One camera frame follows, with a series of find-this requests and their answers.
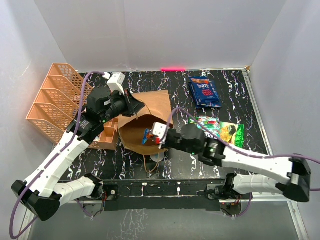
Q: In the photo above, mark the blue burts chips packet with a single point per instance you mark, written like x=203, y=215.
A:
x=204, y=92

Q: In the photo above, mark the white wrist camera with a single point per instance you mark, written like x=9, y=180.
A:
x=159, y=132
x=115, y=81

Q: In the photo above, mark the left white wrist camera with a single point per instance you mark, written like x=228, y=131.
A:
x=115, y=81

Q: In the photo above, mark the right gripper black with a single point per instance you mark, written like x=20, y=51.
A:
x=165, y=144

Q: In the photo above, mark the brown paper bag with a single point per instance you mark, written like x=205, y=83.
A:
x=132, y=129

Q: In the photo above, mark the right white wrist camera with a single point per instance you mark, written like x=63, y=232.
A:
x=159, y=132

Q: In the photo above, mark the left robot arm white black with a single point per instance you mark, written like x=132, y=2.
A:
x=41, y=192

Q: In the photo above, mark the teal pen blister pack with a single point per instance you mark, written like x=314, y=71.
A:
x=158, y=157

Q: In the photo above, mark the orange plastic file organizer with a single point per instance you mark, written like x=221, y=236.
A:
x=57, y=101

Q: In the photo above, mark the blue m&m candy packet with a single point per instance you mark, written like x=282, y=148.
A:
x=147, y=135

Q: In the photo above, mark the pink tape strip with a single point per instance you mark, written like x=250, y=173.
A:
x=173, y=69

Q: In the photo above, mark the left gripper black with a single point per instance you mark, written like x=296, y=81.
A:
x=133, y=105

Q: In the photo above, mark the green snack packet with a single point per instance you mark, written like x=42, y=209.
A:
x=232, y=133

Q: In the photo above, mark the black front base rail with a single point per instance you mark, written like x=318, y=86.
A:
x=167, y=194

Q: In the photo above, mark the teal foxs candy bag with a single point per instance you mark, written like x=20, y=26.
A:
x=211, y=123

